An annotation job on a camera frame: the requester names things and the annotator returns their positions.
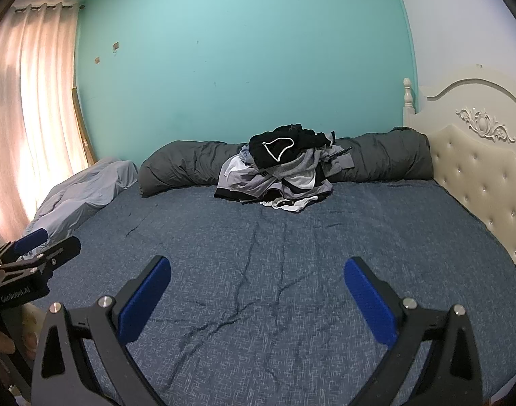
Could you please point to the wooden window frame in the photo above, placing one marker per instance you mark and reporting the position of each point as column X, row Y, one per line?
column 81, row 122

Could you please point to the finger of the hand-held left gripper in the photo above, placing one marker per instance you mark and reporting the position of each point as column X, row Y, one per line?
column 61, row 251
column 31, row 239

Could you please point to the blue patterned bed sheet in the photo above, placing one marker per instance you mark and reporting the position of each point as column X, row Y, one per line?
column 258, row 245

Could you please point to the pink curtain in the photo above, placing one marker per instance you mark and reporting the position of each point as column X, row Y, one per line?
column 33, row 105

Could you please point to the curtain rod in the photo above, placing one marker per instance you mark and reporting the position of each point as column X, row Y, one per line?
column 50, row 6

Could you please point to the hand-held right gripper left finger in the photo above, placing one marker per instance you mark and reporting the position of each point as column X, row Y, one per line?
column 143, row 300

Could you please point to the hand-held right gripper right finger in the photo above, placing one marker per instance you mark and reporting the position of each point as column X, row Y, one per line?
column 368, row 304

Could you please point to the cream tufted headboard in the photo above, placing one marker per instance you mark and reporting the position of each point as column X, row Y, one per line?
column 474, row 165

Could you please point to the pile of mixed clothes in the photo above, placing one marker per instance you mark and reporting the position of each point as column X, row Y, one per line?
column 279, row 179

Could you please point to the black sweater with white trim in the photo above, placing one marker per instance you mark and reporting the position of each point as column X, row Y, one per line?
column 279, row 150

